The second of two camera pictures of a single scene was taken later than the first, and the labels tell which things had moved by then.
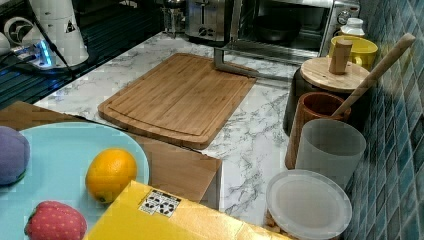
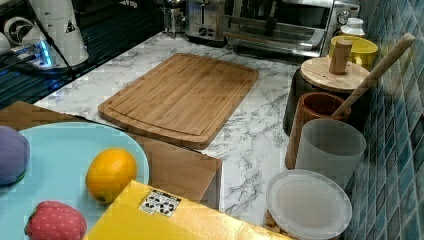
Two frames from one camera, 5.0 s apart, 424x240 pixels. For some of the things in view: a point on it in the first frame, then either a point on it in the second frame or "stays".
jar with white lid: (308, 205) stays
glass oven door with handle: (266, 59) -> (256, 33)
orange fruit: (108, 174) stays
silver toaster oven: (307, 25) stays
